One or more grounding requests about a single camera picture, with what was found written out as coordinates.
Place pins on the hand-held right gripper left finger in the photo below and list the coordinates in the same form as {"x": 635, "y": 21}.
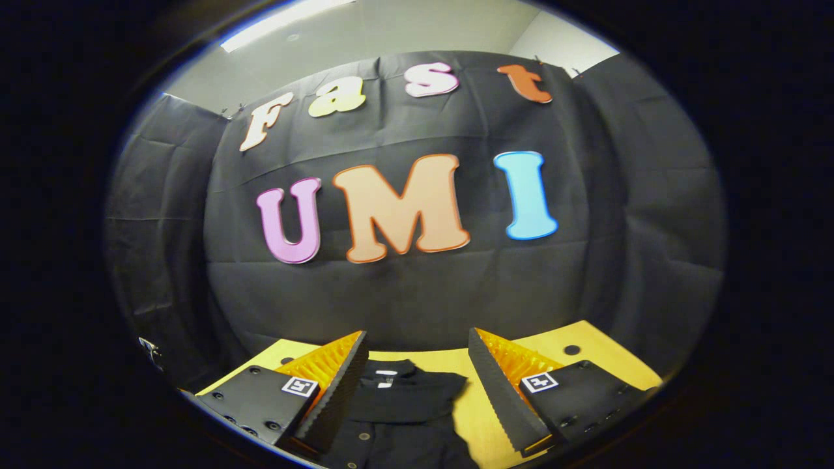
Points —
{"x": 339, "y": 391}

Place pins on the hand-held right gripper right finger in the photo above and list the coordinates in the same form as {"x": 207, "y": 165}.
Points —
{"x": 498, "y": 391}

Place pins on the black button shirt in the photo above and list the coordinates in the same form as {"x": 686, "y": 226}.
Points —
{"x": 404, "y": 417}

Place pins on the black backdrop cloth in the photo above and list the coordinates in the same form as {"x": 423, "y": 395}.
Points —
{"x": 423, "y": 299}

